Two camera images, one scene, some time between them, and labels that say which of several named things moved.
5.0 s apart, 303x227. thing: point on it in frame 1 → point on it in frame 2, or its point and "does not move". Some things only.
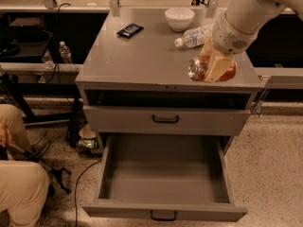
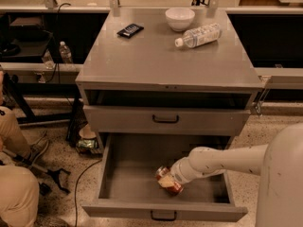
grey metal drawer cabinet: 133,78 does not move
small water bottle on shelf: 65,55 does not move
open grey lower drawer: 165,177 does not move
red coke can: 199,66 → 174,189
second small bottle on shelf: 48,61 does not move
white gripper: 229,37 → 180,174
